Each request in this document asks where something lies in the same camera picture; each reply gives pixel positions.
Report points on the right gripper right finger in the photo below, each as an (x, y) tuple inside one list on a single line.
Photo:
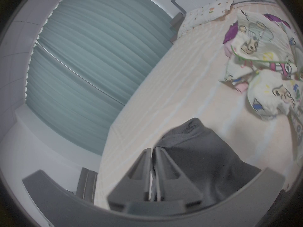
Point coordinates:
[(180, 191)]

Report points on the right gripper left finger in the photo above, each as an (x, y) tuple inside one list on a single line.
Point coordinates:
[(132, 191)]

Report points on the black T-shirt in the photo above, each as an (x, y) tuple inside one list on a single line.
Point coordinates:
[(208, 164)]

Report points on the bed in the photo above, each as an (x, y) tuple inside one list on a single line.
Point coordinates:
[(184, 91)]

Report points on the black chest of drawers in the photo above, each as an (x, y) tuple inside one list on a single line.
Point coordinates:
[(86, 185)]

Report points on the blue-green curtain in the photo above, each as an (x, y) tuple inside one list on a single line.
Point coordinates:
[(71, 107), (106, 32)]

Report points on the pink garment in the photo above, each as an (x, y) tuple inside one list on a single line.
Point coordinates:
[(241, 87)]

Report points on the white printed pyjama top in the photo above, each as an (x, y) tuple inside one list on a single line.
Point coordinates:
[(267, 96)]

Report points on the grey bedside table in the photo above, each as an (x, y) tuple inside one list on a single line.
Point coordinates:
[(177, 26)]

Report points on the purple garment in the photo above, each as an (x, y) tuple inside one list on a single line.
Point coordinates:
[(230, 33)]

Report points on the white printed pillow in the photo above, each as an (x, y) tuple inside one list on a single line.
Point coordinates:
[(203, 15)]

